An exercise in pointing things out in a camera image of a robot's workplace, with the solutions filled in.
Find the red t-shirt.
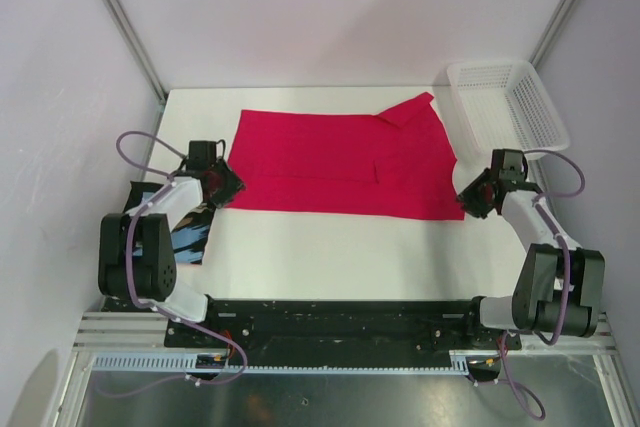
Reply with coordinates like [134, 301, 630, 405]
[229, 93, 464, 221]

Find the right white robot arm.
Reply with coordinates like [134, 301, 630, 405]
[457, 148, 605, 348]

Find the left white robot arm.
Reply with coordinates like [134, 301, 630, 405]
[98, 140, 245, 347]

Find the folded black printed t-shirt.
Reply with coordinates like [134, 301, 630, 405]
[124, 181, 215, 265]

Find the white plastic basket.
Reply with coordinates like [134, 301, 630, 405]
[446, 60, 570, 156]

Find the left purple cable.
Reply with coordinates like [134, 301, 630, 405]
[94, 130, 249, 398]

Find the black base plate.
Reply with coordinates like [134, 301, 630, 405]
[102, 296, 522, 354]

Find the left aluminium corner post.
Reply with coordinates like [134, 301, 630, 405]
[102, 0, 168, 105]

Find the aluminium corner post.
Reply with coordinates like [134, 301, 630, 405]
[102, 0, 168, 105]
[529, 0, 581, 69]

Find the slotted cable duct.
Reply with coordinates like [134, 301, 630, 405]
[89, 350, 471, 374]

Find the right aluminium corner post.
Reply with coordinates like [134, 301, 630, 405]
[529, 0, 581, 69]

